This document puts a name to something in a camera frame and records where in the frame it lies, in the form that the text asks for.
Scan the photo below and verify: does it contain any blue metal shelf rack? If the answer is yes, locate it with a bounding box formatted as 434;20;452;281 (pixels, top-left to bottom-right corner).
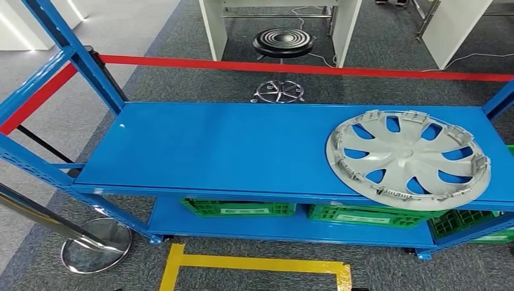
0;0;514;261

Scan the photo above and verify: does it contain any green plastic crate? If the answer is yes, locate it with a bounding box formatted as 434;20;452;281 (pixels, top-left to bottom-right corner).
307;203;447;230
179;198;298;219
427;209;514;246

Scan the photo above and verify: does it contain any red barrier belt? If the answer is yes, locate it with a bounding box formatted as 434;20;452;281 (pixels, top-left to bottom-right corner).
0;62;79;136
98;54;514;84

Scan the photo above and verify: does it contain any black round stool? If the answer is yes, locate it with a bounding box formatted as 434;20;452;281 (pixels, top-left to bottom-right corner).
250;27;316;105

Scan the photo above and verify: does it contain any yellow floor tape square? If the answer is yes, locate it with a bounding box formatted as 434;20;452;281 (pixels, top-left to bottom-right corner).
158;242;353;291

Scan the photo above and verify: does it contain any white desk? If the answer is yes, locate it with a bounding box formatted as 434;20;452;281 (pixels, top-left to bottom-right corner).
421;0;494;71
198;0;364;69

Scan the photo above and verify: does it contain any silver wheel hubcap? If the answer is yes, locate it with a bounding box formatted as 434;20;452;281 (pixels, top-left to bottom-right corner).
325;109;492;212

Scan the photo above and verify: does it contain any thin black bar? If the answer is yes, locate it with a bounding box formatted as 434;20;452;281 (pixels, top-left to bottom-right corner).
15;124;76;165

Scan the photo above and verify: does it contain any white lit partition block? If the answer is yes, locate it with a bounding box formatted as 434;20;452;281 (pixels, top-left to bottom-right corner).
0;0;87;52

